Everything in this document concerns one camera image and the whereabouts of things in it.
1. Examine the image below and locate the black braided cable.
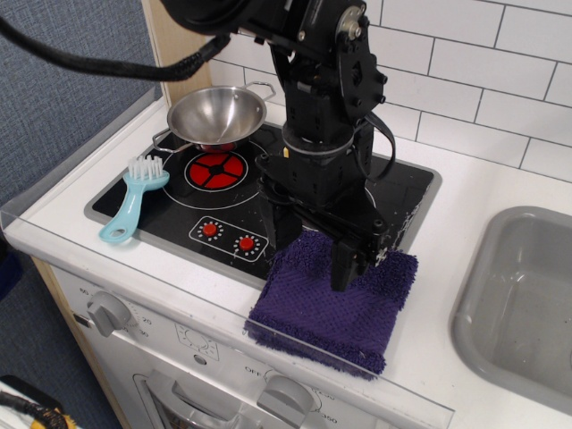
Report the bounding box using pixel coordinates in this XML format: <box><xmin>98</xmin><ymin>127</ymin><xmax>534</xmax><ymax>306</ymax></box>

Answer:
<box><xmin>0</xmin><ymin>16</ymin><xmax>232</xmax><ymax>83</ymax></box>

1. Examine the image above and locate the red stove button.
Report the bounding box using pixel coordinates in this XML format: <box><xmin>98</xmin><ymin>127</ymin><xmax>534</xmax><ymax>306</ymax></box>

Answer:
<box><xmin>238</xmin><ymin>237</ymin><xmax>255</xmax><ymax>252</ymax></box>
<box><xmin>201</xmin><ymin>223</ymin><xmax>218</xmax><ymax>238</ymax></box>

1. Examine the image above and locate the white toy oven front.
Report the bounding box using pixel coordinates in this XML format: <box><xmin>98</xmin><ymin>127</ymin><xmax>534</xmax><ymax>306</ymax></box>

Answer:
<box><xmin>54</xmin><ymin>268</ymin><xmax>453</xmax><ymax>428</ymax></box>

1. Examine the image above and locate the light blue dish brush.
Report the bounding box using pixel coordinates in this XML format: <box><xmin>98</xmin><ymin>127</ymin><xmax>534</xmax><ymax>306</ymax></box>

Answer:
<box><xmin>99</xmin><ymin>155</ymin><xmax>170</xmax><ymax>243</ymax></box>

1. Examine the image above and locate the left red stove button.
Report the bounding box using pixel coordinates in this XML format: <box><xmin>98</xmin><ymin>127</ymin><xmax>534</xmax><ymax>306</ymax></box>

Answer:
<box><xmin>201</xmin><ymin>223</ymin><xmax>218</xmax><ymax>238</ymax></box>

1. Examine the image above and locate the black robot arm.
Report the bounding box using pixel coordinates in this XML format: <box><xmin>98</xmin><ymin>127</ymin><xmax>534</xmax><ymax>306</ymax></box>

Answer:
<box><xmin>164</xmin><ymin>1</ymin><xmax>388</xmax><ymax>291</ymax></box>

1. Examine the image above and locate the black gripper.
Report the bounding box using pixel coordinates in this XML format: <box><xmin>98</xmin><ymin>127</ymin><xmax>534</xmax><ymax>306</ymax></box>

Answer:
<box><xmin>255</xmin><ymin>143</ymin><xmax>391</xmax><ymax>291</ymax></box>

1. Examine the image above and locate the yellow black object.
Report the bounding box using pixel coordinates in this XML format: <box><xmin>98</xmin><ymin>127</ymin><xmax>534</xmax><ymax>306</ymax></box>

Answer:
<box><xmin>1</xmin><ymin>391</ymin><xmax>78</xmax><ymax>429</ymax></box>

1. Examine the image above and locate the grey oven knob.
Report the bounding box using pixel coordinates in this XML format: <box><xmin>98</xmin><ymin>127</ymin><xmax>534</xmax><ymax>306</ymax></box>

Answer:
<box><xmin>87</xmin><ymin>291</ymin><xmax>131</xmax><ymax>338</ymax></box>
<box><xmin>257</xmin><ymin>375</ymin><xmax>315</xmax><ymax>428</ymax></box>

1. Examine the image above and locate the grey sink basin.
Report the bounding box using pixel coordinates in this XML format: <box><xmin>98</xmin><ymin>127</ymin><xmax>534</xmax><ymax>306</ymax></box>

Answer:
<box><xmin>451</xmin><ymin>206</ymin><xmax>571</xmax><ymax>414</ymax></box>

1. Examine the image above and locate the right red stove button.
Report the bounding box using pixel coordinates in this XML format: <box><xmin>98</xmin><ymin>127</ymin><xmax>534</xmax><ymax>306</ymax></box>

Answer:
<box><xmin>238</xmin><ymin>237</ymin><xmax>255</xmax><ymax>252</ymax></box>

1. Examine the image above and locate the left grey oven knob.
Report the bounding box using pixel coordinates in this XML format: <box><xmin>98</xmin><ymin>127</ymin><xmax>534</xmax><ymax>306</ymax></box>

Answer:
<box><xmin>87</xmin><ymin>291</ymin><xmax>131</xmax><ymax>338</ymax></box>

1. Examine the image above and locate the right grey oven knob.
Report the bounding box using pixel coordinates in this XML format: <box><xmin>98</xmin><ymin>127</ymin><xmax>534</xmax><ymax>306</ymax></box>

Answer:
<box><xmin>257</xmin><ymin>375</ymin><xmax>315</xmax><ymax>428</ymax></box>

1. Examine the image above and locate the purple folded towel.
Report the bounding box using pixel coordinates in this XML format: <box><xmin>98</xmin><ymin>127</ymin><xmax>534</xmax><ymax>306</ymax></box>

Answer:
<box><xmin>245</xmin><ymin>231</ymin><xmax>418</xmax><ymax>379</ymax></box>

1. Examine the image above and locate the black toy stovetop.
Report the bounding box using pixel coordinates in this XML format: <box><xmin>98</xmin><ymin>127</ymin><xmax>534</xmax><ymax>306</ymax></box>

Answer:
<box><xmin>84</xmin><ymin>122</ymin><xmax>443</xmax><ymax>290</ymax></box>

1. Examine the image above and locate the stainless steel bowl pot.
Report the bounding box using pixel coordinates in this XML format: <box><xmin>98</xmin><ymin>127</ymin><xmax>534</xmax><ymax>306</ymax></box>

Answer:
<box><xmin>153</xmin><ymin>81</ymin><xmax>276</xmax><ymax>154</ymax></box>

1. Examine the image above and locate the light wooden side post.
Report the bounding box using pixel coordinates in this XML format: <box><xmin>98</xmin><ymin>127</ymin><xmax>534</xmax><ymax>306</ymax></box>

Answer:
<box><xmin>141</xmin><ymin>0</ymin><xmax>212</xmax><ymax>107</ymax></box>

